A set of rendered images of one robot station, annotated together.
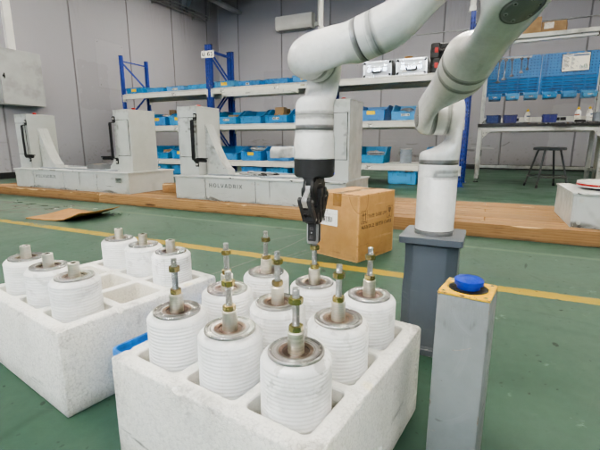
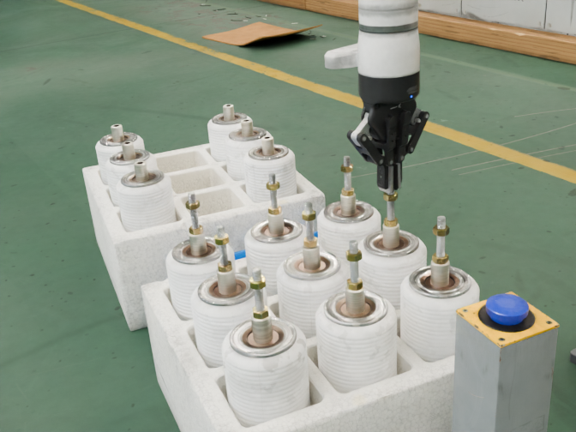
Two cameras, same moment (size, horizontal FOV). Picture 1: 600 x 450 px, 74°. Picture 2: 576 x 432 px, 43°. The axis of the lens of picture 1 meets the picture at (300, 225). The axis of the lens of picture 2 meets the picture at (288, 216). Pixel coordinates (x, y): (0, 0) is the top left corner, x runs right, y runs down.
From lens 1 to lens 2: 0.46 m
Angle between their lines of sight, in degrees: 35
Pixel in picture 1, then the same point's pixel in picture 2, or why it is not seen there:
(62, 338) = (120, 249)
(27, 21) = not seen: outside the picture
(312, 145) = (370, 57)
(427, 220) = not seen: outside the picture
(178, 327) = (187, 273)
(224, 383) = (208, 348)
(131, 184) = not seen: outside the picture
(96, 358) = (159, 276)
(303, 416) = (250, 408)
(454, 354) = (470, 399)
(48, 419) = (115, 327)
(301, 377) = (244, 368)
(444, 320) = (461, 350)
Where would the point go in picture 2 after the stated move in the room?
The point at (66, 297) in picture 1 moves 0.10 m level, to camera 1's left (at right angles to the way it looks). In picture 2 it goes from (129, 204) to (88, 194)
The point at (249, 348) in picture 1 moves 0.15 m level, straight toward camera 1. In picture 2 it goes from (233, 319) to (165, 395)
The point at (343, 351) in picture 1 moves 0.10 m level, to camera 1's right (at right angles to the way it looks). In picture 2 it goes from (339, 351) to (422, 376)
